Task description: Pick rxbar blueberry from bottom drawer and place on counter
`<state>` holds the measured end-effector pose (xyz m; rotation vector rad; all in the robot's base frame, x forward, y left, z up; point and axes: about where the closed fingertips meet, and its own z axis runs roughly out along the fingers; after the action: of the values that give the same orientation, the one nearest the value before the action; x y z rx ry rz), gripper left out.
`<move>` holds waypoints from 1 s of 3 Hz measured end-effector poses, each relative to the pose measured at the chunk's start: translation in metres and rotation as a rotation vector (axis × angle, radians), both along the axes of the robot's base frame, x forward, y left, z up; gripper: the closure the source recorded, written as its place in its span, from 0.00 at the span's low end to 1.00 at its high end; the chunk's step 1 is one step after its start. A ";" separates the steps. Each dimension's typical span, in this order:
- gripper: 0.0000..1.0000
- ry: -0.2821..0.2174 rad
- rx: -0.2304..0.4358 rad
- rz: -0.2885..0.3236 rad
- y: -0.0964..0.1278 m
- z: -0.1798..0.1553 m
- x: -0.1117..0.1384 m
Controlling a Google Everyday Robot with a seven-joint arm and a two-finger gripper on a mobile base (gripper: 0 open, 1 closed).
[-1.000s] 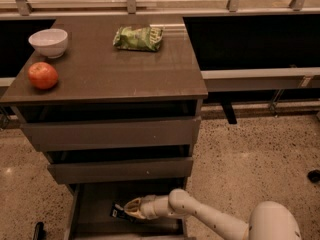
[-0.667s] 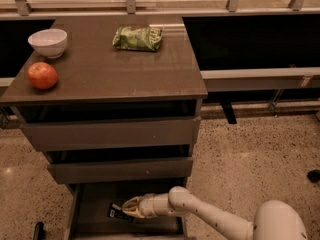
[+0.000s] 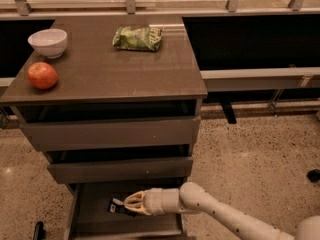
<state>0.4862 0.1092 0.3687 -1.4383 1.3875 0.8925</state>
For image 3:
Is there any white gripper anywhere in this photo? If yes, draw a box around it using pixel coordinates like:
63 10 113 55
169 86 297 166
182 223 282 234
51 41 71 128
124 188 182 216

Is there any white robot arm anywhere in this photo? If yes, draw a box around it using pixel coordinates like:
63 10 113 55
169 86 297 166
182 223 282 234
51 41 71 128
124 182 320 240

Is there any grey open bottom drawer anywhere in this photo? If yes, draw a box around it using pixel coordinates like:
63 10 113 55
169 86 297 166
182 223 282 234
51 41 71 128
63 178 195 240

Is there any grey middle drawer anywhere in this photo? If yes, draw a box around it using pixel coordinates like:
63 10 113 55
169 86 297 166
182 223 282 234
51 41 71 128
47 157 193 184

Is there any grey drawer cabinet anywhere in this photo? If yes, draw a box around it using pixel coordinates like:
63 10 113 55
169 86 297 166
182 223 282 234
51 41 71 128
1 16 207 240

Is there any grey top drawer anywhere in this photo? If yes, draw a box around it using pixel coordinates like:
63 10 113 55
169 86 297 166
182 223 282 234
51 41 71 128
21 117 200 151

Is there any black object bottom left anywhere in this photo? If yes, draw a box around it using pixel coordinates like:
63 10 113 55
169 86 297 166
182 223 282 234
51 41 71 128
32 221 45 240

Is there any long grey bench ledge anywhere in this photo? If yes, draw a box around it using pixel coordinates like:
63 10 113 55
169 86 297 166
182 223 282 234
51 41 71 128
1 66 319 99

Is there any red apple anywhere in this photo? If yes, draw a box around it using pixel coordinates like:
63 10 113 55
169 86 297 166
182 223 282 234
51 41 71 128
27 62 58 90

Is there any green chip bag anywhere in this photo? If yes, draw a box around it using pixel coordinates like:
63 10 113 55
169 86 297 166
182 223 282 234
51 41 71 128
112 26 162 52

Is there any black object right floor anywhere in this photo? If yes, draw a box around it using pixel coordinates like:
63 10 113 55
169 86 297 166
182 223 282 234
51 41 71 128
307 169 320 183

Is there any white ceramic bowl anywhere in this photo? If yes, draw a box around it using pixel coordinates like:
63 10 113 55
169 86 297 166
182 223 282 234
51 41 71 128
28 29 68 59

